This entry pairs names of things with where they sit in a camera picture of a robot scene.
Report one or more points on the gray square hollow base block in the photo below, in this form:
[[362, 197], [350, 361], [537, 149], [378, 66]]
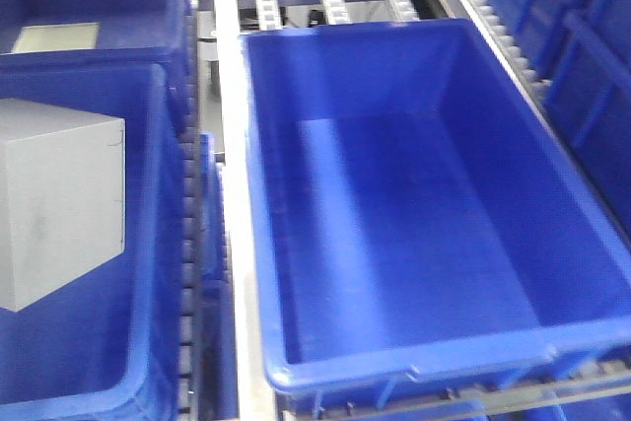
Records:
[[62, 197]]

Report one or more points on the large blue target bin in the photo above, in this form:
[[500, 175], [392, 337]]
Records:
[[416, 227]]

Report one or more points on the blue bin back left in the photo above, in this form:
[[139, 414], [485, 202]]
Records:
[[127, 30]]

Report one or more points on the blue bin front left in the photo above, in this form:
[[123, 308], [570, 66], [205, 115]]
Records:
[[106, 346]]

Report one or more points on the white label sheet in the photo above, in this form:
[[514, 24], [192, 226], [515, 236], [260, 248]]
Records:
[[63, 37]]

